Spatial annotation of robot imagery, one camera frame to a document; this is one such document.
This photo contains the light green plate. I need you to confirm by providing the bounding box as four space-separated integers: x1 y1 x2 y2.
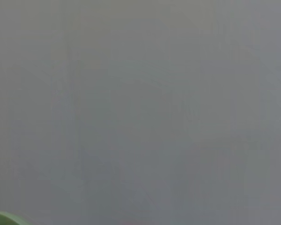
0 210 27 225

